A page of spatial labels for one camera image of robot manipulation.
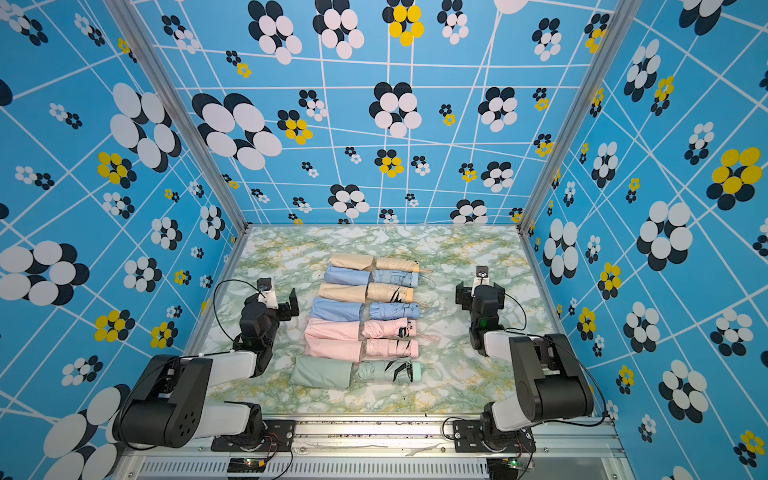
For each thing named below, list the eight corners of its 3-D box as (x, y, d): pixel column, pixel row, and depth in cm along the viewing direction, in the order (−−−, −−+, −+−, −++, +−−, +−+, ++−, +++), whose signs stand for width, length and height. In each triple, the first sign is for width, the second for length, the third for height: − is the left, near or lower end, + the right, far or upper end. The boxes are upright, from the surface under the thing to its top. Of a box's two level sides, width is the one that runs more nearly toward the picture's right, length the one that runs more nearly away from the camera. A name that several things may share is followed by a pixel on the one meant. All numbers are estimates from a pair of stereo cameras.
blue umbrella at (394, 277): (369, 288, 103) (368, 282, 100) (370, 275, 106) (369, 269, 104) (418, 288, 103) (419, 282, 100) (417, 275, 106) (418, 269, 103)
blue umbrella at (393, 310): (369, 320, 95) (368, 315, 93) (370, 307, 98) (369, 302, 96) (419, 320, 95) (420, 315, 93) (418, 307, 98) (419, 302, 96)
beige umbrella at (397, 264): (375, 275, 106) (375, 269, 103) (376, 264, 110) (375, 257, 107) (418, 275, 106) (419, 269, 103) (418, 264, 110) (418, 257, 107)
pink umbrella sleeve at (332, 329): (305, 337, 90) (303, 333, 88) (310, 321, 94) (308, 317, 92) (358, 340, 89) (357, 337, 87) (360, 324, 93) (359, 320, 91)
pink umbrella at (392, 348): (365, 358, 87) (364, 354, 85) (366, 343, 90) (365, 339, 88) (418, 358, 87) (419, 354, 85) (417, 343, 90) (418, 339, 87)
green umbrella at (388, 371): (357, 383, 83) (355, 379, 80) (358, 364, 86) (357, 360, 84) (420, 383, 83) (421, 379, 80) (419, 364, 86) (420, 360, 84)
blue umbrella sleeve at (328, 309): (309, 318, 94) (307, 314, 92) (315, 300, 98) (314, 296, 96) (360, 325, 93) (359, 321, 91) (364, 306, 97) (364, 302, 95)
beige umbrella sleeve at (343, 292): (317, 301, 100) (315, 295, 97) (321, 286, 104) (319, 280, 101) (364, 306, 99) (363, 300, 96) (367, 291, 103) (366, 285, 100)
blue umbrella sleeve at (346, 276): (325, 282, 105) (323, 275, 102) (330, 269, 109) (328, 262, 105) (367, 289, 103) (367, 282, 100) (371, 276, 107) (371, 269, 103)
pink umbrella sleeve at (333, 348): (301, 355, 87) (299, 352, 85) (307, 337, 90) (306, 333, 88) (359, 363, 85) (358, 360, 83) (363, 344, 89) (362, 341, 87)
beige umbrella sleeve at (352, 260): (329, 269, 109) (327, 263, 106) (333, 258, 113) (331, 251, 110) (371, 273, 108) (371, 266, 105) (373, 261, 112) (373, 254, 109)
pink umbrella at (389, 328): (363, 340, 91) (362, 334, 88) (364, 322, 95) (363, 316, 92) (416, 340, 91) (416, 334, 88) (415, 322, 95) (415, 316, 92)
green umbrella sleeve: (292, 384, 84) (289, 380, 81) (300, 359, 88) (297, 354, 85) (350, 391, 83) (349, 387, 80) (355, 365, 87) (354, 360, 84)
